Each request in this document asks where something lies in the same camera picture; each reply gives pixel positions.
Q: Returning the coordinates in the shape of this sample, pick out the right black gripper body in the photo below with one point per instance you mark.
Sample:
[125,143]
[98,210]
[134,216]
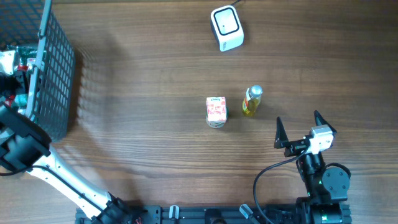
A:
[295,147]

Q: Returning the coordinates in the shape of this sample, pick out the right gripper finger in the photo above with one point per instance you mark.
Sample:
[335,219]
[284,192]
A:
[319,121]
[281,139]

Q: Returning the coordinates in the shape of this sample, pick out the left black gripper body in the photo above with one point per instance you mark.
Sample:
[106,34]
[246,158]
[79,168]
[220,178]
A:
[11,84]

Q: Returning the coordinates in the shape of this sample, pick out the teal pack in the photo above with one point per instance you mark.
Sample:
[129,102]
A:
[20,101]

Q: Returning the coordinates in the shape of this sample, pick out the yellow oil bottle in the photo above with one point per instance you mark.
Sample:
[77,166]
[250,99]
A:
[252,100]

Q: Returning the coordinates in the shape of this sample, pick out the grey plastic mesh basket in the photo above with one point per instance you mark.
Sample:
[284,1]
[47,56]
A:
[51,83]

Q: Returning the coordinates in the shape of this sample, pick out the green lidded jar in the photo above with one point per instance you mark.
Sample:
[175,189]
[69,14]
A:
[217,124]

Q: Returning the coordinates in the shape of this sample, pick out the orange tissue box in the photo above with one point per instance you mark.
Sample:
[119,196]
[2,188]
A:
[215,103]

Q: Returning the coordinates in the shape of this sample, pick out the red stick sachet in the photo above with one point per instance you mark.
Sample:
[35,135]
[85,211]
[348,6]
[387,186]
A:
[24,68]

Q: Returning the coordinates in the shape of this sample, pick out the green 3M package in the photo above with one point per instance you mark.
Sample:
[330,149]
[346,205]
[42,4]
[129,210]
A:
[25,51]

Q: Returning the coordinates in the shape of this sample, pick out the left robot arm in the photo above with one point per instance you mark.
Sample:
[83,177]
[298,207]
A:
[28,149]

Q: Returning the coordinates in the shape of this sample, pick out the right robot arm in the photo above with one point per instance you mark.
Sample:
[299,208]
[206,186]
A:
[327,185]

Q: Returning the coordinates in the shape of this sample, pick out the white barcode scanner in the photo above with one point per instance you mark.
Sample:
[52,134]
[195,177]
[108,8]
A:
[227,28]

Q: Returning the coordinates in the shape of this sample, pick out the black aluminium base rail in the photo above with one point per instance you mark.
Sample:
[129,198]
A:
[217,214]

